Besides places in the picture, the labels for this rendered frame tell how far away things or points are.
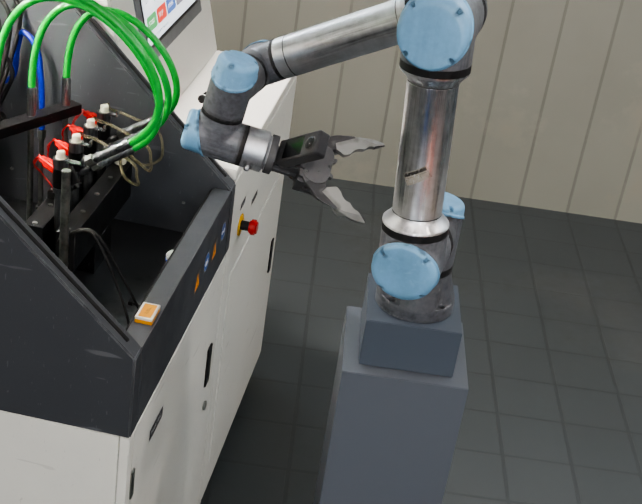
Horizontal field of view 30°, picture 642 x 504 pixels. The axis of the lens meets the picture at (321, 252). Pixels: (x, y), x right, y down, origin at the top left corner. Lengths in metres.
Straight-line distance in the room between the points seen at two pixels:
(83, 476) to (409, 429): 0.62
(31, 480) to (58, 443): 0.10
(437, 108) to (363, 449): 0.74
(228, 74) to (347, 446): 0.77
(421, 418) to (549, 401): 1.49
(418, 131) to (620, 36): 2.82
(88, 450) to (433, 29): 0.90
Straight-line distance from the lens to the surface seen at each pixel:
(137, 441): 2.07
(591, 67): 4.72
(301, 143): 2.04
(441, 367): 2.24
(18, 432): 2.08
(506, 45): 4.65
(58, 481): 2.11
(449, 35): 1.84
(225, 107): 2.04
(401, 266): 2.00
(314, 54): 2.09
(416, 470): 2.35
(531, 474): 3.41
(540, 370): 3.86
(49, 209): 2.28
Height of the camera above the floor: 2.04
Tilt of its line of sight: 29 degrees down
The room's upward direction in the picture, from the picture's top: 9 degrees clockwise
